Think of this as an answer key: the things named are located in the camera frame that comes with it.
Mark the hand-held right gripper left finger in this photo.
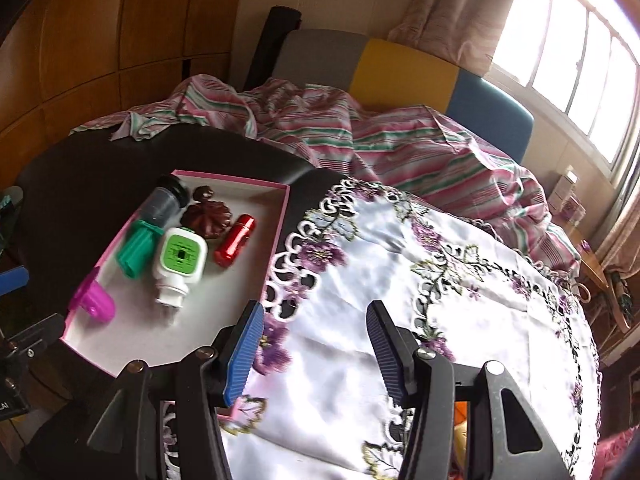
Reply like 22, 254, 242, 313
82, 300, 266, 480

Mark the pink patterned jar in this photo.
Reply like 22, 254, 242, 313
562, 195, 586, 226

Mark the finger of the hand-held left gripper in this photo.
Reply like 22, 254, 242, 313
0, 267, 27, 301

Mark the black round table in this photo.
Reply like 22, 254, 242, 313
12, 125, 346, 480

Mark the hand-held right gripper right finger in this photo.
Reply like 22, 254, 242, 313
366, 301, 571, 480

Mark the orange plastic piece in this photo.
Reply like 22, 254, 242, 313
452, 400, 471, 466

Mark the white box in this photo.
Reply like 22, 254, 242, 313
560, 165, 581, 201

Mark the pink fuzzy cloth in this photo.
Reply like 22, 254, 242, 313
592, 425, 640, 480

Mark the red metallic cylinder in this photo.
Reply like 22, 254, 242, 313
214, 213, 257, 268

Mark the grey yellow blue headboard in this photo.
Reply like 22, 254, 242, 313
272, 29, 536, 166

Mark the wooden nightstand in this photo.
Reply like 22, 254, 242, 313
565, 220, 611, 286

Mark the beige patterned curtain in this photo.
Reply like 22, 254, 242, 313
390, 0, 538, 68

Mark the magenta plastic spool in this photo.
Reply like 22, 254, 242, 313
69, 266, 117, 321

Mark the brown flower-shaped ornament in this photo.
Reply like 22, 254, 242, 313
181, 199, 235, 239

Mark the white embroidered tablecloth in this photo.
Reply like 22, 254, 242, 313
160, 177, 603, 480

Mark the pink cardboard box tray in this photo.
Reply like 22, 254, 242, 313
60, 169, 292, 378

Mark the wooden wardrobe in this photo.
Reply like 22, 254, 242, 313
0, 0, 248, 186

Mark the window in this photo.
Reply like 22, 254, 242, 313
492, 0, 640, 166

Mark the white device with green face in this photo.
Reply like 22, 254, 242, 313
152, 226, 208, 311

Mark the green plastic spool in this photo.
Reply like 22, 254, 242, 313
116, 217, 165, 279

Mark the pink striped blanket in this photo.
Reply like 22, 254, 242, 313
70, 74, 583, 276

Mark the black rolled mat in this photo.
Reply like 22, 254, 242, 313
245, 6, 303, 93

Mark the grey plastic cylinder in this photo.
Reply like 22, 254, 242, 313
137, 175, 191, 223

